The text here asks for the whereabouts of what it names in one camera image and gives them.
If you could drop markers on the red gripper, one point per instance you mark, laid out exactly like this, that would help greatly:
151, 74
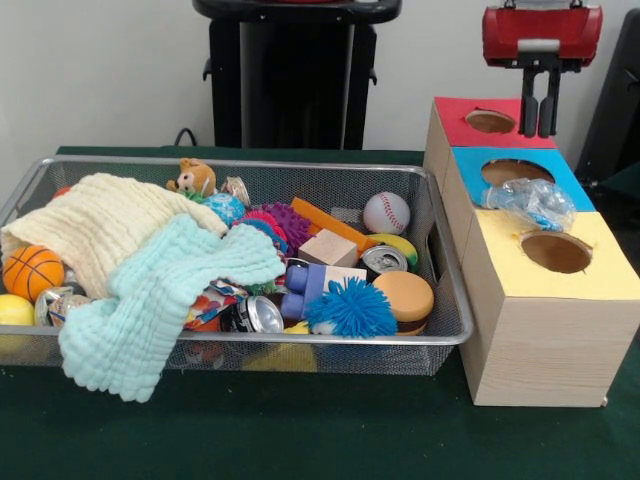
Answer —
540, 30

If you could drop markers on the clear plastic packet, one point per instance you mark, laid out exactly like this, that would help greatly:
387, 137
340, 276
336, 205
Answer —
535, 200

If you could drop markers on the mint green cloth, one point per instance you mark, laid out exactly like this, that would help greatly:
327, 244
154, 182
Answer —
125, 325

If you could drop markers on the wooden box with three holes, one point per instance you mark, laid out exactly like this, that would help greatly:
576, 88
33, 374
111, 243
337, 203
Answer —
540, 345

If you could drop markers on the clear mesh bin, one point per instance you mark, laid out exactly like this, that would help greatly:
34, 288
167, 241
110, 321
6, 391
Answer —
350, 357

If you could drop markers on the dark green table cloth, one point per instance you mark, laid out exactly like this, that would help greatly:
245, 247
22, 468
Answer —
625, 182
250, 430

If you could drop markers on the white toy baseball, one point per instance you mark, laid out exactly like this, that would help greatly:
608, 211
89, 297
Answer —
386, 214

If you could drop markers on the toy hamburger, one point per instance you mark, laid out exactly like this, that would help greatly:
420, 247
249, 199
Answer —
405, 297

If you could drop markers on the wooden cube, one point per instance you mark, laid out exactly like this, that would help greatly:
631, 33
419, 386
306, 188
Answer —
327, 247

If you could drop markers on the blue spiky ball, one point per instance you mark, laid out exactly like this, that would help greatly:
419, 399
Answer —
352, 307

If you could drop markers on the brown teddy bear toy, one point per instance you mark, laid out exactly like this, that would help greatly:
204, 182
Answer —
192, 177

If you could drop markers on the cream knitted cloth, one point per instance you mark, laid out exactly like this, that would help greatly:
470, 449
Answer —
100, 220

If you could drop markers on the orange toy basketball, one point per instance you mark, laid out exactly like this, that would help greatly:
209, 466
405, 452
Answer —
30, 272

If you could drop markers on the yellow ball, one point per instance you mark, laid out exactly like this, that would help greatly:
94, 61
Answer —
15, 310

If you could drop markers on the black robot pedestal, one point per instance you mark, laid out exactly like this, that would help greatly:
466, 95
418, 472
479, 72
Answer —
300, 75

